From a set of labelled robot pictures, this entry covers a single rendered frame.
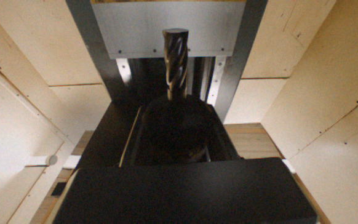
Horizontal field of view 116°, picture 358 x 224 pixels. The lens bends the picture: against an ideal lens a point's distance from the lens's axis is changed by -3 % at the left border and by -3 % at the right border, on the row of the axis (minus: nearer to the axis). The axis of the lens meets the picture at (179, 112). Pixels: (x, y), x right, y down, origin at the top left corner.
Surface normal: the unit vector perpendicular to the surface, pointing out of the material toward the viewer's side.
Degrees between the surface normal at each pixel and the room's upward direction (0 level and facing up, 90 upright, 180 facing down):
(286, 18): 90
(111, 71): 90
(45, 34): 90
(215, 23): 91
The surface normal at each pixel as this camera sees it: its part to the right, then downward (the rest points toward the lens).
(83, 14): 0.06, 0.68
